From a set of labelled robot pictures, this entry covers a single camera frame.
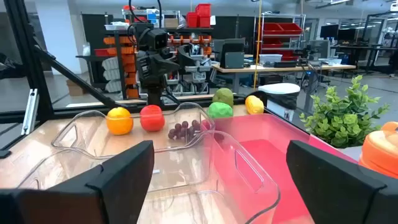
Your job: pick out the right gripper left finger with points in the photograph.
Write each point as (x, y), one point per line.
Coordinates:
(93, 199)

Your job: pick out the white trash can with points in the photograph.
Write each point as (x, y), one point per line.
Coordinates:
(278, 88)

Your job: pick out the yellow mango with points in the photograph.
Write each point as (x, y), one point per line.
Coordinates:
(254, 105)

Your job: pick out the pink plastic tray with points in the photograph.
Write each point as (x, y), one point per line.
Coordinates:
(264, 133)

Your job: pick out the metal rack red bins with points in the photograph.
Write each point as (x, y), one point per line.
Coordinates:
(281, 29)

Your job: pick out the clear plastic bin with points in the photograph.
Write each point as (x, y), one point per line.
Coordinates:
(186, 174)
(93, 137)

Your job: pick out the cardboard box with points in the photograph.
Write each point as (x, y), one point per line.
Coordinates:
(76, 88)

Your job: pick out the stacked red storage bins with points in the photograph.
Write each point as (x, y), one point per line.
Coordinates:
(202, 15)

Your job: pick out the small green potted plant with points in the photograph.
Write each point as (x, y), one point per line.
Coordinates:
(345, 121)

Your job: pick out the silver aluminium bracket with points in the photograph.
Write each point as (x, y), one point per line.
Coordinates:
(31, 109)

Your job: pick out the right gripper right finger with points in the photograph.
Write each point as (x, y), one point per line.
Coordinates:
(348, 193)

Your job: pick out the clear storage container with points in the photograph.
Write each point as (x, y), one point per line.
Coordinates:
(270, 59)

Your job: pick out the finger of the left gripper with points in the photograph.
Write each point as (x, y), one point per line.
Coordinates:
(166, 66)
(145, 68)

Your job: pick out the orange drawer tower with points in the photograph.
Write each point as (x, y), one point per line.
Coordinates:
(129, 62)

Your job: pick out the orange plastic bottle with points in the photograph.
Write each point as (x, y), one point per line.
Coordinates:
(381, 149)

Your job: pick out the black grey machine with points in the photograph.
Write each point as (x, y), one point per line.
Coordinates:
(233, 57)

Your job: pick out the dark red grape bunch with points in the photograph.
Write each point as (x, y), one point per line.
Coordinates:
(182, 130)

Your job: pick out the green pear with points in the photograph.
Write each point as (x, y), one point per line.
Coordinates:
(224, 96)

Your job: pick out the green apple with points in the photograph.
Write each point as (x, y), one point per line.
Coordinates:
(220, 111)

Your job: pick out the orange fruit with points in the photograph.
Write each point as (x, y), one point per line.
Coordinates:
(119, 122)

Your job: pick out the red apple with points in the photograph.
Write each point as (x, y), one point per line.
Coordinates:
(152, 119)

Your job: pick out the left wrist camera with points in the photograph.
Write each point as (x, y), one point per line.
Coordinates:
(157, 39)

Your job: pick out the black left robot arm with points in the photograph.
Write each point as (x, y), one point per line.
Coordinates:
(155, 96)

